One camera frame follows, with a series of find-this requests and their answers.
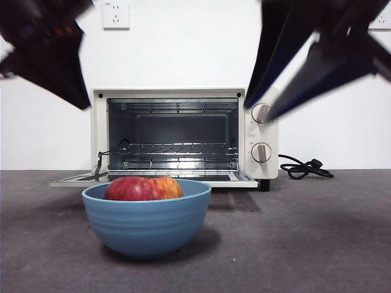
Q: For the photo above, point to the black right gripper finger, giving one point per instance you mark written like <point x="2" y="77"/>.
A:
<point x="336" y="67"/>
<point x="281" y="39"/>

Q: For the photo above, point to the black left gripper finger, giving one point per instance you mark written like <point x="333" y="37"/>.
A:
<point x="55" y="67"/>

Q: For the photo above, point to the red yellow apple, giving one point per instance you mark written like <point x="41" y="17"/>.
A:
<point x="143" y="189"/>

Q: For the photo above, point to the blue ribbed bowl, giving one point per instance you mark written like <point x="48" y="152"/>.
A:
<point x="146" y="226"/>

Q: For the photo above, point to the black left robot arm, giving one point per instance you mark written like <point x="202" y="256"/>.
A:
<point x="36" y="18"/>

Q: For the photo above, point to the cream round oven knob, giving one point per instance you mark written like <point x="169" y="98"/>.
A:
<point x="257" y="115"/>
<point x="261" y="152"/>

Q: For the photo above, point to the cream toaster oven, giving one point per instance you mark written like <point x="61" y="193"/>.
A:
<point x="265" y="134"/>

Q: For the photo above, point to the white wall socket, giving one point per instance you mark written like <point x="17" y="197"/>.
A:
<point x="115" y="15"/>
<point x="382" y="23"/>

